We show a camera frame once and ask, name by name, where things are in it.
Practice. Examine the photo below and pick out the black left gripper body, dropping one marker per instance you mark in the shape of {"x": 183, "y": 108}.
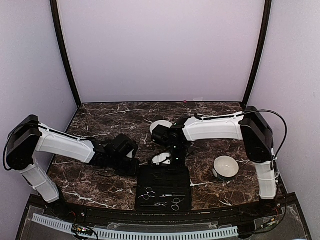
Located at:
{"x": 122, "y": 169}

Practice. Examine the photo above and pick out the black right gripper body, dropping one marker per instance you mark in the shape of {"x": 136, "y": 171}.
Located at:
{"x": 179, "y": 152}

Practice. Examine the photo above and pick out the black zippered tool case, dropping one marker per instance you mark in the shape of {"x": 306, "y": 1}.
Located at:
{"x": 179, "y": 189}

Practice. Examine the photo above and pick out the silver hair cutting scissors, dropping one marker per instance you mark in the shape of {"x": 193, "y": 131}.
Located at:
{"x": 149, "y": 193}

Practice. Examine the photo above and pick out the silver thinning scissors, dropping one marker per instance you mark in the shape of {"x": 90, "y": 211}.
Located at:
{"x": 174, "y": 205}

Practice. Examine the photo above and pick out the black hair clip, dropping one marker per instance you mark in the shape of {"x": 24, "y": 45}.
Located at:
{"x": 159, "y": 176}

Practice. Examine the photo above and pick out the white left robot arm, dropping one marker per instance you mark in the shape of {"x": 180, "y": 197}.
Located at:
{"x": 32, "y": 136}

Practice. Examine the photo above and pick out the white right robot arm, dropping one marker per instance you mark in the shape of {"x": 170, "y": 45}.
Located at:
{"x": 248, "y": 126}

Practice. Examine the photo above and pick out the plain white bowl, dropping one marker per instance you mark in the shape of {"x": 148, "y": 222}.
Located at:
{"x": 164, "y": 123}

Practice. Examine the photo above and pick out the white bowl with teal base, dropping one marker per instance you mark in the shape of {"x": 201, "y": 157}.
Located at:
{"x": 225, "y": 168}

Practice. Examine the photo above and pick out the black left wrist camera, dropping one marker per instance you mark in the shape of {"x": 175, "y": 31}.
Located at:
{"x": 125, "y": 146}

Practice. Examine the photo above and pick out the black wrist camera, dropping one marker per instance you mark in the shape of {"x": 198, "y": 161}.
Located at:
{"x": 160, "y": 135}
{"x": 125, "y": 146}

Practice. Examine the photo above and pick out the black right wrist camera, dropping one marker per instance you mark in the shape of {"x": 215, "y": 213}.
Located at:
{"x": 160, "y": 135}

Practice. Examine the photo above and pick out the black right frame post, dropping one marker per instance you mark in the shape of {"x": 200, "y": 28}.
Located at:
{"x": 258, "y": 53}

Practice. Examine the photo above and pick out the black frame post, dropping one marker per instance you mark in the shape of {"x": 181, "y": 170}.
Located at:
{"x": 63, "y": 51}
{"x": 258, "y": 53}

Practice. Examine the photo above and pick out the black left frame post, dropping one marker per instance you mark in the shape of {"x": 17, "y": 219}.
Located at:
{"x": 63, "y": 51}

